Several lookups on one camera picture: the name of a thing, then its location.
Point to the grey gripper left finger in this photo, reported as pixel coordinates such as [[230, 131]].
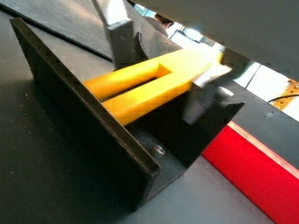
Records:
[[124, 39]]

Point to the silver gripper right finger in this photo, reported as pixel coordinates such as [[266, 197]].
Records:
[[206, 91]]

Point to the yellow two-pronged peg object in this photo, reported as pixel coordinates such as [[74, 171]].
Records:
[[140, 88]]

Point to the black regrasp stand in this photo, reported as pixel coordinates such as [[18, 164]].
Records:
[[146, 154]]

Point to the red foam fixture block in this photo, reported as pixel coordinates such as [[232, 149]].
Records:
[[258, 172]]

